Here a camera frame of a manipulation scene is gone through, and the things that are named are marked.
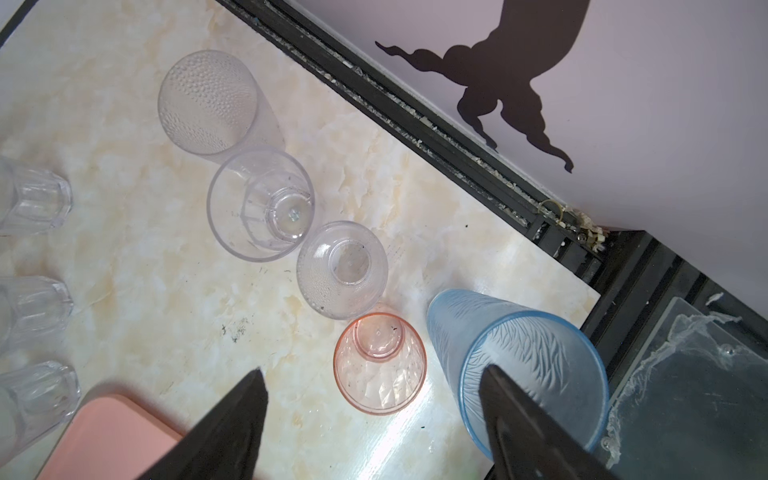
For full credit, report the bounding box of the blue plastic cup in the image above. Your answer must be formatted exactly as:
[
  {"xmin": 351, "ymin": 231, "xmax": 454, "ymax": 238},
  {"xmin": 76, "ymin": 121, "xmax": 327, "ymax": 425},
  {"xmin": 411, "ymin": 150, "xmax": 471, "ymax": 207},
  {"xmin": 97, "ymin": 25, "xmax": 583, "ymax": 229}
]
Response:
[{"xmin": 427, "ymin": 289, "xmax": 609, "ymax": 456}]

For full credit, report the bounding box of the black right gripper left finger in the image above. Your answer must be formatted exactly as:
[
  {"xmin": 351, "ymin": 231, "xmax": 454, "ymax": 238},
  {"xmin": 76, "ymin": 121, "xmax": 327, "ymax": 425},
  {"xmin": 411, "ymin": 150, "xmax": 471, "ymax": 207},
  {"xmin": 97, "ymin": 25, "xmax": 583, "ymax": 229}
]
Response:
[{"xmin": 139, "ymin": 369, "xmax": 268, "ymax": 479}]

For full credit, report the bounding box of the clear dotted cup right row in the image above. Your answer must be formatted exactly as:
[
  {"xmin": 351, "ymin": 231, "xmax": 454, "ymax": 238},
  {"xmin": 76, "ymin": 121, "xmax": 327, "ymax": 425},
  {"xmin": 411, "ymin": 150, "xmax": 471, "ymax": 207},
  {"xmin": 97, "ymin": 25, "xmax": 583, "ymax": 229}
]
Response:
[{"xmin": 157, "ymin": 50, "xmax": 285, "ymax": 164}]

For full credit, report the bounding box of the clear cup back right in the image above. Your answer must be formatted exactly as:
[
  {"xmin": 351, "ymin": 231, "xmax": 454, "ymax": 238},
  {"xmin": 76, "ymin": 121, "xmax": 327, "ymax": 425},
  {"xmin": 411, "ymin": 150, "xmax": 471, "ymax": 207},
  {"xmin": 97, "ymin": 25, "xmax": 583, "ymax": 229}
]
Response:
[{"xmin": 1, "ymin": 156, "xmax": 72, "ymax": 236}]

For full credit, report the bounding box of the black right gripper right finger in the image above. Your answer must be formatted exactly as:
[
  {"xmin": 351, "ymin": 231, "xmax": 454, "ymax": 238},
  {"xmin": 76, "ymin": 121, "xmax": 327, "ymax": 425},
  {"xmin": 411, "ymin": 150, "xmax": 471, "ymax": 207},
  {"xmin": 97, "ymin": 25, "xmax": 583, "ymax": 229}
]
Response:
[{"xmin": 479, "ymin": 364, "xmax": 615, "ymax": 480}]

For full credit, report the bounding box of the clear cup back middle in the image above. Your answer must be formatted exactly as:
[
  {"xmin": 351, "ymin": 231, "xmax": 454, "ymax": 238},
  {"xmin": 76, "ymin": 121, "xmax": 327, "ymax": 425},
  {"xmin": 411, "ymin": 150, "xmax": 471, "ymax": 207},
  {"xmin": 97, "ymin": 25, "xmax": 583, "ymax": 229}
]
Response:
[{"xmin": 1, "ymin": 276, "xmax": 74, "ymax": 353}]

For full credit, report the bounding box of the pink faceted plastic cup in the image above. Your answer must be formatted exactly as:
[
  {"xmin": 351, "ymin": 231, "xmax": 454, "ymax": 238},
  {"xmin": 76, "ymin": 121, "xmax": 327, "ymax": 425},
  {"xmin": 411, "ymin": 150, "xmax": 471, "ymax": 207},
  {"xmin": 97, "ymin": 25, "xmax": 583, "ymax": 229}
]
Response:
[{"xmin": 332, "ymin": 311, "xmax": 427, "ymax": 416}]

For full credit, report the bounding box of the clear small cup right row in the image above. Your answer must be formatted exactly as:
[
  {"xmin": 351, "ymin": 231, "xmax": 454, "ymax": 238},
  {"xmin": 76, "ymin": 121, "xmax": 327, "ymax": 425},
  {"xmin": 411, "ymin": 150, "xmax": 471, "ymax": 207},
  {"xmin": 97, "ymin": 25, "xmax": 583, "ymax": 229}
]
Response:
[{"xmin": 296, "ymin": 221, "xmax": 388, "ymax": 320}]

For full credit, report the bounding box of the pink plastic tray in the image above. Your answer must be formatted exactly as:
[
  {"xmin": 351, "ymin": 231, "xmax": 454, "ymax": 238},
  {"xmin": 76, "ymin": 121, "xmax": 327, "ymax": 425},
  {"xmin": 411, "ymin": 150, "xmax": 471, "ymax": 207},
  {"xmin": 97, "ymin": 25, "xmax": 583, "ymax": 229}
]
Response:
[{"xmin": 38, "ymin": 394, "xmax": 182, "ymax": 479}]

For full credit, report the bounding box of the clear ribbed cup right row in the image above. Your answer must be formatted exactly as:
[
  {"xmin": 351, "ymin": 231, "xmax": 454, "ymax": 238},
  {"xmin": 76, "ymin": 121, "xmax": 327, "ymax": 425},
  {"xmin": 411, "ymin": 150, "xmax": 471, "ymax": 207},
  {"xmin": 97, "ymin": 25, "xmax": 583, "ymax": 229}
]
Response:
[{"xmin": 206, "ymin": 147, "xmax": 316, "ymax": 263}]

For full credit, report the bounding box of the clear cup front middle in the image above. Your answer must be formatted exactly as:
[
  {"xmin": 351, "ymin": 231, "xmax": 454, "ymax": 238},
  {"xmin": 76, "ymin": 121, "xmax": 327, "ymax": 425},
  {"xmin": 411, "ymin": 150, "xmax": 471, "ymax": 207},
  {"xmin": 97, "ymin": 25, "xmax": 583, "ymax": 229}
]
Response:
[{"xmin": 1, "ymin": 361, "xmax": 81, "ymax": 465}]

